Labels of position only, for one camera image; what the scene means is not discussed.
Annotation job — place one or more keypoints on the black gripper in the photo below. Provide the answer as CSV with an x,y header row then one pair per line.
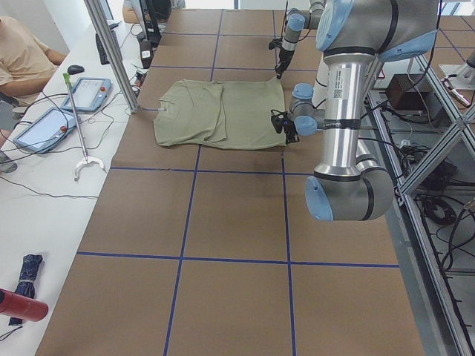
x,y
290,130
284,55

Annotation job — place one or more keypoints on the olive green long-sleeve shirt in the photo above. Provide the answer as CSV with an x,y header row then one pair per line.
x,y
227,115

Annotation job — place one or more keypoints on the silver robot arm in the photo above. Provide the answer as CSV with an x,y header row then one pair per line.
x,y
294,22
355,39

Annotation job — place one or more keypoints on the black power box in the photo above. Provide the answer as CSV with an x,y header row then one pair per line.
x,y
403,97

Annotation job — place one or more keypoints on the upper teach pendant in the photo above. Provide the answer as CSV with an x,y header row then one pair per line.
x,y
90,93

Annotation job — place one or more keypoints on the teach pendant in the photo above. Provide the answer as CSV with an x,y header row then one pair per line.
x,y
46,132
90,93

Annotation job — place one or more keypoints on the black computer mouse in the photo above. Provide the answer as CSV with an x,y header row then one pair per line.
x,y
75,69

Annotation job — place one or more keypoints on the reacher grabber stick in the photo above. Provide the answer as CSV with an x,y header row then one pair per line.
x,y
87,160

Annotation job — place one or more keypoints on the lower teach pendant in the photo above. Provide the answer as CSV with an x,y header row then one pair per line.
x,y
46,132

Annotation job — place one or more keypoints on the person in beige shirt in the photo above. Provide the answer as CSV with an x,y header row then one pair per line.
x,y
27,64

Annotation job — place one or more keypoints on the folded navy umbrella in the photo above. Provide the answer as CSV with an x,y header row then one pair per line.
x,y
25,286

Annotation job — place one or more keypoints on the red water bottle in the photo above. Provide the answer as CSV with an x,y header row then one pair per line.
x,y
21,307

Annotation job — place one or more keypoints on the aluminium frame post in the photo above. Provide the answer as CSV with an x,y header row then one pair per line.
x,y
112,50

